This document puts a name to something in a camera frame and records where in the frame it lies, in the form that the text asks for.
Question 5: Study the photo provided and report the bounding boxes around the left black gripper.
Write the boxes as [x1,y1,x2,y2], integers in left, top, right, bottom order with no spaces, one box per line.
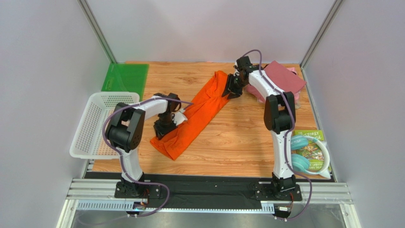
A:
[154,112,179,140]

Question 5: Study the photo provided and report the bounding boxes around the orange t shirt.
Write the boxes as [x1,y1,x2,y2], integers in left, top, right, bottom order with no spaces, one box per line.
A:
[150,71,228,160]

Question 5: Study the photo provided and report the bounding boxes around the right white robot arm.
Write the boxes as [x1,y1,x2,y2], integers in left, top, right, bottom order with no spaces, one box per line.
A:
[222,56,296,200]

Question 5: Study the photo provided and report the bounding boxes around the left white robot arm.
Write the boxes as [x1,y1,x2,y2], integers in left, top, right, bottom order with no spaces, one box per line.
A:
[103,93,186,198]

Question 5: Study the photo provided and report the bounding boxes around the folded maroon t shirt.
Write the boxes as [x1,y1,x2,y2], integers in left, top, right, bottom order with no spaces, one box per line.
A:
[264,61,306,92]

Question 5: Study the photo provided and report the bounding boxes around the green cutting mat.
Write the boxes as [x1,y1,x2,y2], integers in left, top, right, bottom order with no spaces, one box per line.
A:
[101,63,149,100]

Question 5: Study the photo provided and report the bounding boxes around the white plastic basket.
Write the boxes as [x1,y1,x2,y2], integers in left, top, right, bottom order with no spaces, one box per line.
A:
[69,92,140,160]

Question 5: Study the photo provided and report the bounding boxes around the teal headphones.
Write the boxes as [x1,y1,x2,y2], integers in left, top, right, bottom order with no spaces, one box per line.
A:
[289,135,331,175]

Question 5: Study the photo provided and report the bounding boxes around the green picture book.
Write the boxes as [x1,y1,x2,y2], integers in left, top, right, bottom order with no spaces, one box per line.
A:
[292,129,332,178]

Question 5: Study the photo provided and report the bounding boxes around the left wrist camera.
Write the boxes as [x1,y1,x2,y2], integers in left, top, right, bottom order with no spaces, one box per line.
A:
[172,108,188,126]

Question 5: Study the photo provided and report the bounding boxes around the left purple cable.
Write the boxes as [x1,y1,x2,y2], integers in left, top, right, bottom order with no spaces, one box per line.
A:
[102,96,194,219]

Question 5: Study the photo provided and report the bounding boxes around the purple cable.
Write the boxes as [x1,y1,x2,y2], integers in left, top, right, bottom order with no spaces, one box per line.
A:
[242,49,313,221]
[102,96,194,219]

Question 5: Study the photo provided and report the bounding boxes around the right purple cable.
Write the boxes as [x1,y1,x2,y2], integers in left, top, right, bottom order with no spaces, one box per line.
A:
[242,49,313,221]

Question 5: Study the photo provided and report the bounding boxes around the aluminium frame rail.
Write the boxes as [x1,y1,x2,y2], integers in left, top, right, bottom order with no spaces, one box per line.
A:
[58,177,361,228]

